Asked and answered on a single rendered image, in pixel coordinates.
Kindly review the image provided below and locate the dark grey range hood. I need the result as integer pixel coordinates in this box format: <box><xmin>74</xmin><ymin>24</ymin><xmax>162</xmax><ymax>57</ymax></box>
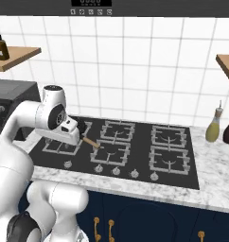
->
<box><xmin>0</xmin><ymin>0</ymin><xmax>229</xmax><ymax>19</ymax></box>

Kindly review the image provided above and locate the wooden wall shelf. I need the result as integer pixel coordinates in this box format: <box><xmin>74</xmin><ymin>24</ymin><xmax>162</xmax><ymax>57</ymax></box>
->
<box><xmin>0</xmin><ymin>46</ymin><xmax>43</xmax><ymax>73</ymax></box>
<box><xmin>215</xmin><ymin>53</ymin><xmax>229</xmax><ymax>87</ymax></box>

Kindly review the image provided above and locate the dark grey countertop oven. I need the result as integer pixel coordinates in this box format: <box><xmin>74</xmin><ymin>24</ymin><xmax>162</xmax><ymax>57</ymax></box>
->
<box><xmin>0</xmin><ymin>78</ymin><xmax>42</xmax><ymax>144</ymax></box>

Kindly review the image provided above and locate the navy blue cupboard door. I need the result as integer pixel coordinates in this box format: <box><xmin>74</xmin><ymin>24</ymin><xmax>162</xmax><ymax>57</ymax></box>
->
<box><xmin>74</xmin><ymin>190</ymin><xmax>105</xmax><ymax>242</ymax></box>
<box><xmin>194</xmin><ymin>209</ymin><xmax>229</xmax><ymax>242</ymax></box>
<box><xmin>102</xmin><ymin>192</ymin><xmax>197</xmax><ymax>242</ymax></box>

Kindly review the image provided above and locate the black gas hob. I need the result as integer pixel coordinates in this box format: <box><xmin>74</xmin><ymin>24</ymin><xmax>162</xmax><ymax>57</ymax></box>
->
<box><xmin>28</xmin><ymin>115</ymin><xmax>201</xmax><ymax>191</ymax></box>

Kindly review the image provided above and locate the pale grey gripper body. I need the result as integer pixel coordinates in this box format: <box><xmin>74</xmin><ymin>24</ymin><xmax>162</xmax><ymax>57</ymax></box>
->
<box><xmin>35</xmin><ymin>124</ymin><xmax>81</xmax><ymax>147</ymax></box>

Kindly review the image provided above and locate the yellow oil bottle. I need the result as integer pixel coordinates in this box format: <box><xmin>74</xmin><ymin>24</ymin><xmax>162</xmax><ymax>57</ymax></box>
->
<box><xmin>204</xmin><ymin>100</ymin><xmax>225</xmax><ymax>144</ymax></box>

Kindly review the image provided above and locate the dark brown bottle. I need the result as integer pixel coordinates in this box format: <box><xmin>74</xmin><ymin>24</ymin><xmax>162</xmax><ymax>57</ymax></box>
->
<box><xmin>0</xmin><ymin>33</ymin><xmax>10</xmax><ymax>61</ymax></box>

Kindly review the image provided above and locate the black pan with wooden handle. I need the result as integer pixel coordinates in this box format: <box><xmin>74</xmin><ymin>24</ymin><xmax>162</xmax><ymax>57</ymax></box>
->
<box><xmin>70</xmin><ymin>115</ymin><xmax>101</xmax><ymax>149</ymax></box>

